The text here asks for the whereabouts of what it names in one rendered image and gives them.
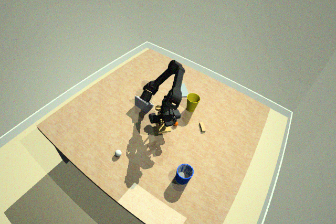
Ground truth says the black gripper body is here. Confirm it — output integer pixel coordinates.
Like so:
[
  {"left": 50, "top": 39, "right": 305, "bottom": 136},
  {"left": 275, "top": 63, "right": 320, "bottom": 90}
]
[{"left": 149, "top": 109, "right": 181, "bottom": 124}]

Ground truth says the small white ball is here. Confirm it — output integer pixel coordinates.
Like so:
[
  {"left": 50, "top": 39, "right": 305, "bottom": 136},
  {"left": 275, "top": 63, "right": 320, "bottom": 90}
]
[{"left": 115, "top": 150, "right": 122, "bottom": 157}]

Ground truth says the blue mug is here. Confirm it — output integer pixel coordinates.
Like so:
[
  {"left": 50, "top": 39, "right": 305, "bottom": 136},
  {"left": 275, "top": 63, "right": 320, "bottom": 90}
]
[{"left": 175, "top": 164, "right": 194, "bottom": 185}]

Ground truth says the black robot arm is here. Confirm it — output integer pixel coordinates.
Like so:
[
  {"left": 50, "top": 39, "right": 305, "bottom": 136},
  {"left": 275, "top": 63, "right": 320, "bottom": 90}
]
[{"left": 139, "top": 60, "right": 185, "bottom": 127}]

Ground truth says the yellow cup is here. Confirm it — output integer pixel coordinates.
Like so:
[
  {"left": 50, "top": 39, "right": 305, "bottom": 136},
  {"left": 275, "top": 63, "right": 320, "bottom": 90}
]
[{"left": 187, "top": 93, "right": 200, "bottom": 112}]

